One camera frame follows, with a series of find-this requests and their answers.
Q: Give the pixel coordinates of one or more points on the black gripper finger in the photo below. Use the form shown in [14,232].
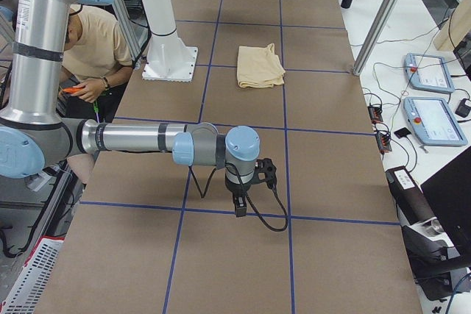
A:
[240,204]

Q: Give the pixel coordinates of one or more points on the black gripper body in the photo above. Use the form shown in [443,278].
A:
[238,188]

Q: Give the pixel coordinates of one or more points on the beige long sleeve shirt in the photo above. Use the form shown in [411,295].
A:
[259,67]

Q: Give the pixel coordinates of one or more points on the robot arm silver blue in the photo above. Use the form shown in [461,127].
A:
[36,134]

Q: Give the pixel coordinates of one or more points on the black label printer device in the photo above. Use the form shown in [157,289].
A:
[412,207]

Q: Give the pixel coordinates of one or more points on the lower blue teach pendant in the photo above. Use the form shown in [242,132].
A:
[433,122]

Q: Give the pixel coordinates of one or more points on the blue teach pendant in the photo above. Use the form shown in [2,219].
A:
[433,122]
[428,72]

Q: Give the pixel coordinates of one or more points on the black monitor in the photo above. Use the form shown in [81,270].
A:
[448,194]

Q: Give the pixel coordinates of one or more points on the upper blue teach pendant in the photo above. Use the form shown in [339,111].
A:
[428,72]

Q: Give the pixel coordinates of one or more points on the seated person in beige shirt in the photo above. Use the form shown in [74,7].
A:
[97,56]

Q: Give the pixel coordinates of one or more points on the white plastic basket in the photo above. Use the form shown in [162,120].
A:
[32,280]

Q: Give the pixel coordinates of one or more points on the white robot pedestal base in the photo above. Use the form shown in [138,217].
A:
[167,58]

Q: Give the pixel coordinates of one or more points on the aluminium frame post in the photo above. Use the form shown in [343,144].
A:
[373,35]

